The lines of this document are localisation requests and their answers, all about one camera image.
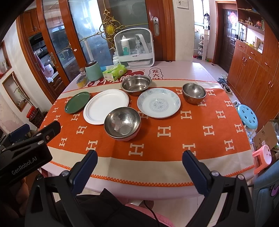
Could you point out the blue patterned ceramic plate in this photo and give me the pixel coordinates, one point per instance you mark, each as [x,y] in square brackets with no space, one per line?
[158,103]

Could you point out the wide steel bowl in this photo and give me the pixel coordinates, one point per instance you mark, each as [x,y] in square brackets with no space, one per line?
[135,85]

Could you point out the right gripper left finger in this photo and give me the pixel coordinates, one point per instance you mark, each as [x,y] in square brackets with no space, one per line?
[81,172]

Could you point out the blue plastic stool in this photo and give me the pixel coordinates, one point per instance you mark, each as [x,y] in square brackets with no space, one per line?
[247,116]

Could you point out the yellow foil bowl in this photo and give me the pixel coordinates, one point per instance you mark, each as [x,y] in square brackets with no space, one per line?
[81,81]

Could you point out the steel bowl pink outside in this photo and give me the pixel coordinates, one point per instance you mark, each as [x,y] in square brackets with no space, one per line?
[122,124]

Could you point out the pink plastic stool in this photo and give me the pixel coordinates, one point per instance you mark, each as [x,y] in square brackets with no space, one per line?
[264,156]

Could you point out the white sterilizer cabinet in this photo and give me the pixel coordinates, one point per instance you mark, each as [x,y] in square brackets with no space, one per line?
[135,48]

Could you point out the mint green canister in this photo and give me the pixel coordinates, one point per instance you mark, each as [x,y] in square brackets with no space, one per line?
[93,71]

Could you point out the white pill bottle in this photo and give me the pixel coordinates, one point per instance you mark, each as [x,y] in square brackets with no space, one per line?
[115,58]

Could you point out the white paper plate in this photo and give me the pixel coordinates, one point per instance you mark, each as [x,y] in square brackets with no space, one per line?
[102,104]

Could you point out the orange H pattern blanket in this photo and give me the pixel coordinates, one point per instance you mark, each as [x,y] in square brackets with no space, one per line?
[212,131]

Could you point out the small steel bowl brown outside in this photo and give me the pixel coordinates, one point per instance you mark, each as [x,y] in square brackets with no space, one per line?
[193,93]

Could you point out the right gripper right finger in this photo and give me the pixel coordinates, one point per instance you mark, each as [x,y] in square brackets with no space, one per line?
[198,172]

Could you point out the green round plate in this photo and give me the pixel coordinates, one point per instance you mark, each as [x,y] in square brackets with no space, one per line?
[77,102]

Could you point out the dark wicker basket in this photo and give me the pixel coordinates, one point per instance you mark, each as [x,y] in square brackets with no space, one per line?
[35,116]

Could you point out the green tissue pack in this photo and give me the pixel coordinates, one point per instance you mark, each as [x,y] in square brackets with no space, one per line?
[114,72]

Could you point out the pink printed tablecloth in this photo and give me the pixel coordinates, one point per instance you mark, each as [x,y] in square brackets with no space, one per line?
[184,70]

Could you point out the wooden cabinet wall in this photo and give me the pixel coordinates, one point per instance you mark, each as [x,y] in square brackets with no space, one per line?
[253,74]

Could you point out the cardboard box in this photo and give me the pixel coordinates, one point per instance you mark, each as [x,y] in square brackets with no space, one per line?
[266,136]

